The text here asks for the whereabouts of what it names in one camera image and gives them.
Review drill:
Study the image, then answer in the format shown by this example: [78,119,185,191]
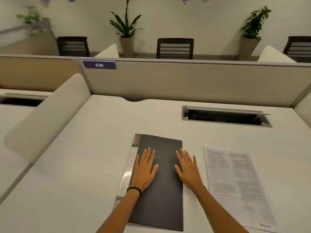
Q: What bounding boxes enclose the person's right hand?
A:
[174,148,204,192]

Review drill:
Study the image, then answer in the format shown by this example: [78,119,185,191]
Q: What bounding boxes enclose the person's left hand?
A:
[131,147,159,192]

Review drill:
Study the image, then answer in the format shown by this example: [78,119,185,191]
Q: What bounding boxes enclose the black folder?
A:
[112,133,184,232]

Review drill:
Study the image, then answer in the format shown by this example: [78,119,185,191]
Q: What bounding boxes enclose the white printed paper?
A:
[204,146,280,233]

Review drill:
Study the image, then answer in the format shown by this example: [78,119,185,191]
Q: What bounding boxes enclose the person's right forearm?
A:
[188,183,251,233]

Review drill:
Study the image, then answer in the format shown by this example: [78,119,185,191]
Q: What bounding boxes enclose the person's left forearm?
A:
[96,189,141,233]

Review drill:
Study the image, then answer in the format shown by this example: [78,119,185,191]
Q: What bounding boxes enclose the black wristband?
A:
[126,186,142,197]

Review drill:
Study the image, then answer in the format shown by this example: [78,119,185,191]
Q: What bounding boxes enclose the wide beige partition panel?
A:
[80,58,311,108]

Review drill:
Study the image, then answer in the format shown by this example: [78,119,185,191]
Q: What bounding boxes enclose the white rounded side divider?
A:
[293,91,311,123]
[257,45,297,63]
[4,73,92,163]
[94,43,120,58]

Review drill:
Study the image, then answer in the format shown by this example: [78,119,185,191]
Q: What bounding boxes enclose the blue number sign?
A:
[82,60,118,70]

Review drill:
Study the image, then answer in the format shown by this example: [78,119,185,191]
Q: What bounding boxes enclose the black mesh chair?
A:
[156,38,194,60]
[56,36,91,58]
[282,36,311,63]

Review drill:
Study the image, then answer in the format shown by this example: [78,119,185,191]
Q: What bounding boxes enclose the broad-leaf potted plant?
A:
[109,0,144,59]

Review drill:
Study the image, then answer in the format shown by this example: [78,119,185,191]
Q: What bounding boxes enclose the small-leaf potted plant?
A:
[238,6,272,61]

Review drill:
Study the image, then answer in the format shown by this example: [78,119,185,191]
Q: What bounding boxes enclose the tan partition panel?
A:
[0,54,83,93]

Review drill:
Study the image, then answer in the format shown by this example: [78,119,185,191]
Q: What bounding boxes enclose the glass-topped tan partition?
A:
[0,21,59,56]

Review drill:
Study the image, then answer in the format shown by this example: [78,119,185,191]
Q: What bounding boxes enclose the feathery green plant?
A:
[16,6,52,37]

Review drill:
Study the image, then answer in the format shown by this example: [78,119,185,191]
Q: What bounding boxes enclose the grey desk cable box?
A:
[0,93,48,107]
[181,105,273,128]

